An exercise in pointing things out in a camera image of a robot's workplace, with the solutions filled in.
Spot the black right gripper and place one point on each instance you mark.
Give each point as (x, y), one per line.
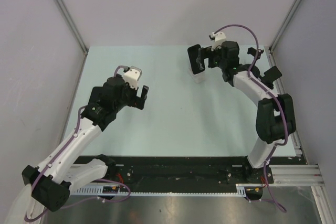
(207, 53)

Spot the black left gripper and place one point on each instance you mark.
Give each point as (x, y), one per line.
(137, 102)

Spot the black phone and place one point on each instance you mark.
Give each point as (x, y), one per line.
(192, 54)

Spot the white phone stand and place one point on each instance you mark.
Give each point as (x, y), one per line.
(198, 78)

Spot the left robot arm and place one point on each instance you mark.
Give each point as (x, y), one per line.
(52, 182)

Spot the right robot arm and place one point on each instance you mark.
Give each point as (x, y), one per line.
(275, 119)

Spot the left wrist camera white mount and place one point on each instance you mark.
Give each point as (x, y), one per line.
(132, 77)

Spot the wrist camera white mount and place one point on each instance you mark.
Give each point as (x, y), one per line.
(217, 38)
(132, 77)

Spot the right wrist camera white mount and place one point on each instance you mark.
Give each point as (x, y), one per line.
(217, 38)

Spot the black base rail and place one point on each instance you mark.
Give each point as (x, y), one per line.
(182, 174)

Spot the white slotted cable duct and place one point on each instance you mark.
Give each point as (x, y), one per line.
(105, 189)

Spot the right aluminium frame post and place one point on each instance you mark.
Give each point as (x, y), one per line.
(284, 25)

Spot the aluminium frame post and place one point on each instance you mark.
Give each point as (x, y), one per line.
(60, 4)
(284, 25)

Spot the left aluminium frame post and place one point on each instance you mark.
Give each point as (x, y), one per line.
(60, 4)

